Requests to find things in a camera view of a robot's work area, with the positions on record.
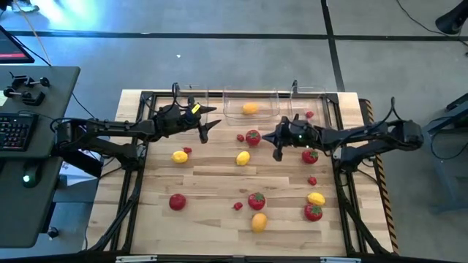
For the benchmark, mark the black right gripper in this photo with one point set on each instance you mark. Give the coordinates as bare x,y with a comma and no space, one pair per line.
301,133

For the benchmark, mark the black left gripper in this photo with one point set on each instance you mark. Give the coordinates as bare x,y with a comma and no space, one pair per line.
175,122

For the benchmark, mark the large red tomato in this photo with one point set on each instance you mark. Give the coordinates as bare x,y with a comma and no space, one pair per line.
253,137
177,201
313,212
310,156
256,201

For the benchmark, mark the yellow lemon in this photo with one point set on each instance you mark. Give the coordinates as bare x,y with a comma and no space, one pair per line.
316,198
179,157
242,158

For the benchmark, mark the orange lemon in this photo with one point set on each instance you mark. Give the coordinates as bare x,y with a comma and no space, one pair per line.
259,222
250,108

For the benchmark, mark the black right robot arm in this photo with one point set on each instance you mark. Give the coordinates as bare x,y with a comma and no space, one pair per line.
365,135

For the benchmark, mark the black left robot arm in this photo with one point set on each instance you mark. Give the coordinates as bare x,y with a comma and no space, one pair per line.
109,128

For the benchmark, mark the clear plastic bin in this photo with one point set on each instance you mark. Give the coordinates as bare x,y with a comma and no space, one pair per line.
267,106
203,95
318,106

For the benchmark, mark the clear plastic tray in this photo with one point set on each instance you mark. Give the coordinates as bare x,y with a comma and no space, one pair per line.
164,94

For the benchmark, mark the yellow black hazard strip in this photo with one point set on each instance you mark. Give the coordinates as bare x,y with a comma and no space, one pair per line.
381,182

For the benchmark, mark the white paper sheet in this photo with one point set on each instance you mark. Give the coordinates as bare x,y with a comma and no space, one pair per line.
78,175

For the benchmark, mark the blue grey metal furniture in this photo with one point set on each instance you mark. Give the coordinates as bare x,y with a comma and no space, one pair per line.
446,128

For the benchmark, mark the black clamp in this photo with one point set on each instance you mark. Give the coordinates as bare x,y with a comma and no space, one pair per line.
34,99
22,81

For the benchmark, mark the black computer mouse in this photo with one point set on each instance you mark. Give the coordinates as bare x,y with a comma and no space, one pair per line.
32,171

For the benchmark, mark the thin wooden stick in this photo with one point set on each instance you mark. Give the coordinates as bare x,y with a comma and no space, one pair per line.
35,36

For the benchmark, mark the black keyboard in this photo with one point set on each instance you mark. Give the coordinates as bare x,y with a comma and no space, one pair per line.
16,131

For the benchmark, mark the black side desk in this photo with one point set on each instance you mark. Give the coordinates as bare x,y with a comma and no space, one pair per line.
36,204

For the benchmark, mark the black round knob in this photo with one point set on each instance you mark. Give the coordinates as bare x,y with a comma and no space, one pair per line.
53,232

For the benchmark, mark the black computer monitor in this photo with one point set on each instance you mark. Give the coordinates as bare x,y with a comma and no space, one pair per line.
12,49

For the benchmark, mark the black round stand base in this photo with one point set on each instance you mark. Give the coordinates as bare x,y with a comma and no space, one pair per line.
453,20

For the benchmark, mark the white table bracket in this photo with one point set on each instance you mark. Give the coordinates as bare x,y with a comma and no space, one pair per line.
340,260
135,259

